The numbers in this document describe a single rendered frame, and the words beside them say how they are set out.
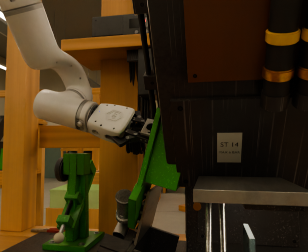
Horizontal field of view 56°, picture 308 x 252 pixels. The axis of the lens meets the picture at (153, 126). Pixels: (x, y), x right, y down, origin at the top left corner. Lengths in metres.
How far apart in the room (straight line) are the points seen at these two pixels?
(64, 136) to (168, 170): 0.66
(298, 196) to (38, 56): 0.61
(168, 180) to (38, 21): 0.46
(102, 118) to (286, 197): 0.47
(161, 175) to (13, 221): 0.74
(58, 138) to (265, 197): 0.93
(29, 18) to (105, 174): 0.56
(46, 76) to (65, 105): 11.53
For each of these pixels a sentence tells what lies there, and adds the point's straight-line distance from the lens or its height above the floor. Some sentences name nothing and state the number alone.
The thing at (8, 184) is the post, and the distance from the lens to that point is 1.23.
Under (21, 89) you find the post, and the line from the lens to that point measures 1.22.
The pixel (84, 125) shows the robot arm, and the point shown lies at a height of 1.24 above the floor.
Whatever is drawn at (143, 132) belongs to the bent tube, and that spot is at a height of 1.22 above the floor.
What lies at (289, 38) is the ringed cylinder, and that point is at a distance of 0.44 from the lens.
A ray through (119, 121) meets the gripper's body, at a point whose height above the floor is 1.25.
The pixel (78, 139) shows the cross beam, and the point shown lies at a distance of 1.18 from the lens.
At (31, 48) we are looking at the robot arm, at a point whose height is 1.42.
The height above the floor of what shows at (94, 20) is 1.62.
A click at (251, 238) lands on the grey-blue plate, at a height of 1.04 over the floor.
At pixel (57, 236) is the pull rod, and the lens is 0.87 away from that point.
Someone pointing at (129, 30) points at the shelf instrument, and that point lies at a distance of 0.99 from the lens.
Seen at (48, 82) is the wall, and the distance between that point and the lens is 12.21.
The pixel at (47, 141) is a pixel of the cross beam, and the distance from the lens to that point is 1.24.
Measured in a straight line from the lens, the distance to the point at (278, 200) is 0.44.
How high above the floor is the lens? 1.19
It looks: 4 degrees up
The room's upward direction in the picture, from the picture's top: straight up
